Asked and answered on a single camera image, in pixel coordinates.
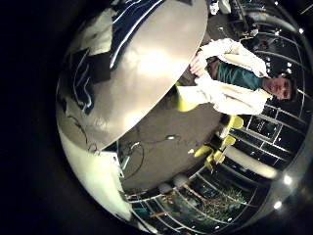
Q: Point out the yellow chair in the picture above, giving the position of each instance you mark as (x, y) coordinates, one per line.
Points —
(229, 140)
(237, 122)
(184, 103)
(202, 150)
(217, 157)

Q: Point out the white round stool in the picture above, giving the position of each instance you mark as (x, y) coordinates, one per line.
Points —
(181, 180)

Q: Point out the person in white jacket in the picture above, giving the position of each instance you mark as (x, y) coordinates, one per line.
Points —
(234, 94)

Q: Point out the green plant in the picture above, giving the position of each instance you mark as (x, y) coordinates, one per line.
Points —
(225, 202)

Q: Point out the white round pillar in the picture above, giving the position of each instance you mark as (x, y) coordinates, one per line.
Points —
(254, 166)

